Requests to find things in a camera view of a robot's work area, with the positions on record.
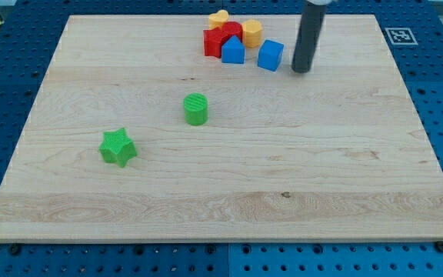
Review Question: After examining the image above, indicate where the red star-shaped block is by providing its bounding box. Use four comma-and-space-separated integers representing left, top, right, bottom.
203, 28, 230, 58

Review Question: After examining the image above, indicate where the white fiducial marker tag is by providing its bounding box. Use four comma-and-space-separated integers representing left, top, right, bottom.
385, 27, 418, 45

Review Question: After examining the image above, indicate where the yellow hexagon block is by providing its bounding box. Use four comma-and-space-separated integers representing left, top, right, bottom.
241, 19, 263, 48

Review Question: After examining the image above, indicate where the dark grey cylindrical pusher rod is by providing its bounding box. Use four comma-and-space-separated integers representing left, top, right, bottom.
291, 0, 328, 73

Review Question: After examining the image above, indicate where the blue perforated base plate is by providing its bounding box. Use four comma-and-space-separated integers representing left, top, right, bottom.
0, 0, 443, 276

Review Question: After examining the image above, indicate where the blue cube block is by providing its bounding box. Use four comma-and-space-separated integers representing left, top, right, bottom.
257, 40, 284, 72

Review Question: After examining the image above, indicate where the yellow heart block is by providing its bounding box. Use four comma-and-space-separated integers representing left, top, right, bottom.
208, 9, 229, 29

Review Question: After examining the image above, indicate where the green cylinder block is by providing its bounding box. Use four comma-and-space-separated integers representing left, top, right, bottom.
183, 92, 208, 125

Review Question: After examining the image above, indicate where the red cylinder block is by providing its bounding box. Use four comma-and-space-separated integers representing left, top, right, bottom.
221, 22, 243, 42

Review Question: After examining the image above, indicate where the blue house-shaped block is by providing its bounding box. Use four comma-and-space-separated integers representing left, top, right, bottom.
221, 35, 245, 64

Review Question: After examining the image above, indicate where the light wooden board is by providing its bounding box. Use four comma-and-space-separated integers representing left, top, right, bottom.
0, 15, 443, 244

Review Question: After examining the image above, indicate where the green star block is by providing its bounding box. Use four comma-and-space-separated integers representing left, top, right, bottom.
98, 128, 137, 168

